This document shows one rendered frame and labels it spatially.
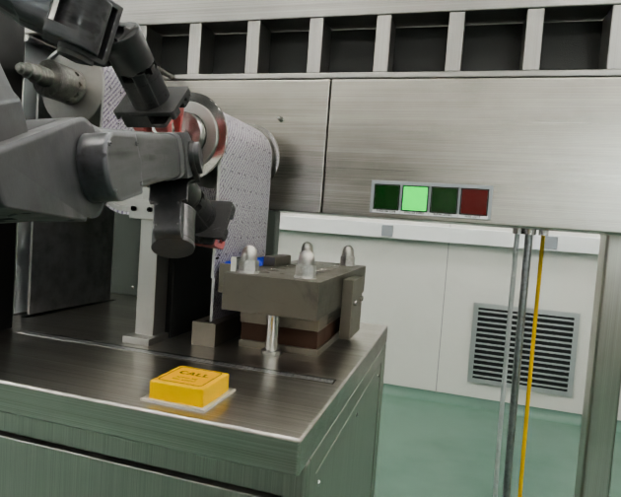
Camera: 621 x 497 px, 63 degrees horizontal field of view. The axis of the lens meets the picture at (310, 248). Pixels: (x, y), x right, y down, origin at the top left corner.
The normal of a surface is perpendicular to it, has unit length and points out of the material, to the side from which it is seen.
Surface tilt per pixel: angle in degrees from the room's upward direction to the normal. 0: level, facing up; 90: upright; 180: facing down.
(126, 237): 90
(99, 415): 90
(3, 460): 90
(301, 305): 90
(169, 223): 63
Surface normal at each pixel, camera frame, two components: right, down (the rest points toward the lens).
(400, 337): -0.28, 0.03
